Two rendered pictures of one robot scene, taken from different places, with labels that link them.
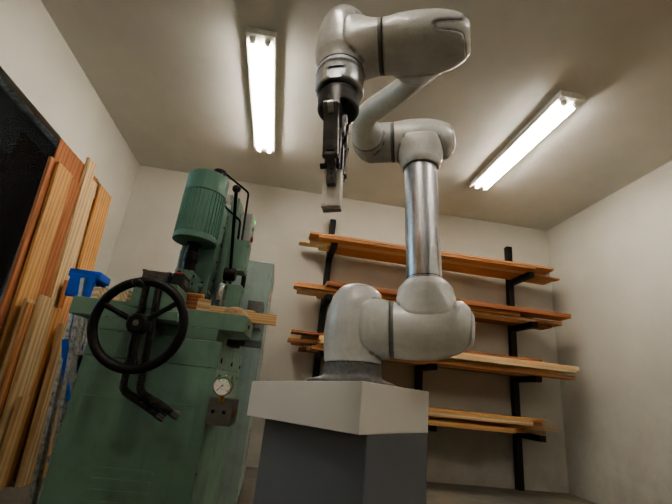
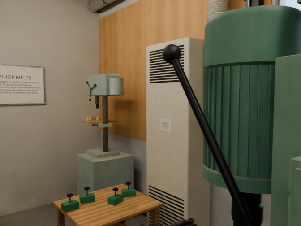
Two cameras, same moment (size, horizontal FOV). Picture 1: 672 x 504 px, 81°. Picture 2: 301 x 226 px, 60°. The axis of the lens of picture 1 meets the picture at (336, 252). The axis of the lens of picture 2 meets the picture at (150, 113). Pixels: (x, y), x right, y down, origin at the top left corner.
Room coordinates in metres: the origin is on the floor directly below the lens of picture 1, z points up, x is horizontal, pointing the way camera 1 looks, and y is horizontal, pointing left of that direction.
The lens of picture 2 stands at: (1.88, 0.16, 1.36)
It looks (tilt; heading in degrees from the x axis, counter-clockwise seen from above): 4 degrees down; 148
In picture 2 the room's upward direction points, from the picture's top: straight up
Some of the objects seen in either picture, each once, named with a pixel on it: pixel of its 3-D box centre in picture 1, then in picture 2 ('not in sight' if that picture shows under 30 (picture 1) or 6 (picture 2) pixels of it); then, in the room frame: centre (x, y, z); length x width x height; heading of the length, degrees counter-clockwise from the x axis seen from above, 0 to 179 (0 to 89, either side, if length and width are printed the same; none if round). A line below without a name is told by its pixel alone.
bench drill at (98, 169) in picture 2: not in sight; (105, 147); (-0.78, 1.25, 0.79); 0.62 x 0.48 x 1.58; 5
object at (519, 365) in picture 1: (431, 343); not in sight; (3.74, -0.98, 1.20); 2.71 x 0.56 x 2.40; 97
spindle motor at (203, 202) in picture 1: (202, 209); (249, 101); (1.55, 0.59, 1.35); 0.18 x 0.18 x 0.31
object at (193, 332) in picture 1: (167, 332); not in sight; (1.49, 0.58, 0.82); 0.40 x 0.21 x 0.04; 94
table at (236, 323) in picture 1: (164, 316); not in sight; (1.44, 0.59, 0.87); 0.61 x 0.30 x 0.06; 94
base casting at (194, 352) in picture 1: (177, 354); not in sight; (1.67, 0.60, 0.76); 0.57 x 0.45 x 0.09; 4
